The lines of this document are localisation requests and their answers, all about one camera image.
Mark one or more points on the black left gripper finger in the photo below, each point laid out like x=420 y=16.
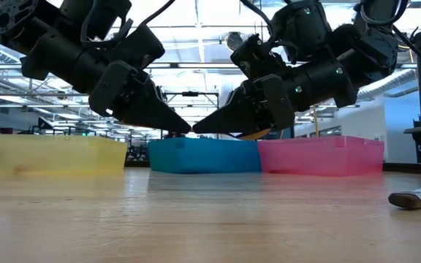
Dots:
x=155 y=113

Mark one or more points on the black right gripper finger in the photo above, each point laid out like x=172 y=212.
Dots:
x=232 y=117

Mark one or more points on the brown object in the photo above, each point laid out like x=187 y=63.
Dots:
x=408 y=200

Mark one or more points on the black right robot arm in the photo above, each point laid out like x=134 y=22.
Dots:
x=305 y=22

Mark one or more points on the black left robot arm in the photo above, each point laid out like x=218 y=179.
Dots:
x=20 y=18

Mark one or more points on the blue plastic bin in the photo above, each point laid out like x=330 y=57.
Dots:
x=203 y=155

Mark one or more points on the pink plastic bin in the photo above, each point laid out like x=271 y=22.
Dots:
x=316 y=155

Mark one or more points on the yellow plastic bin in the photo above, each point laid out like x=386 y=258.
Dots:
x=49 y=153

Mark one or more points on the black background rig frame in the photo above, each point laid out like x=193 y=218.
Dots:
x=190 y=94

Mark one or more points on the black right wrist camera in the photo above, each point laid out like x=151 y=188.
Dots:
x=256 y=55

